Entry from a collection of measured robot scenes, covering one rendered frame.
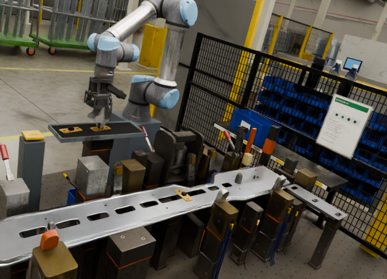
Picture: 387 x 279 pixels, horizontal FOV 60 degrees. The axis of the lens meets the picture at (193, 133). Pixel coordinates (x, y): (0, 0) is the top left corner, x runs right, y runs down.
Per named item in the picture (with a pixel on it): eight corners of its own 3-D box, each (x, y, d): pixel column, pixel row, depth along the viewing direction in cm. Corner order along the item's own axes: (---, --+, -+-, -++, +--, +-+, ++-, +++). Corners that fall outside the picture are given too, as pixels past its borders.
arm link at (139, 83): (137, 95, 186) (142, 71, 182) (157, 102, 181) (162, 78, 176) (123, 97, 176) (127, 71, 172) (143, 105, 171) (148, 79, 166)
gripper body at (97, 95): (83, 104, 133) (86, 74, 129) (101, 102, 140) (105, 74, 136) (94, 110, 129) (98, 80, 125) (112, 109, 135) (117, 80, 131)
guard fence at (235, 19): (220, 170, 409) (271, -3, 343) (213, 172, 399) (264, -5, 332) (149, 128, 486) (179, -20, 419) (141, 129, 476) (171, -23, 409)
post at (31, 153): (16, 246, 131) (24, 143, 116) (11, 234, 136) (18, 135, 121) (37, 240, 136) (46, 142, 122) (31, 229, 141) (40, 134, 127)
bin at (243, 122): (257, 146, 206) (264, 126, 202) (227, 126, 229) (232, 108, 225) (276, 145, 216) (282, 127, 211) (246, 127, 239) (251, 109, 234)
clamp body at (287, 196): (268, 268, 154) (293, 204, 143) (249, 252, 162) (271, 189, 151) (276, 264, 159) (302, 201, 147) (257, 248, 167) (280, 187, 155)
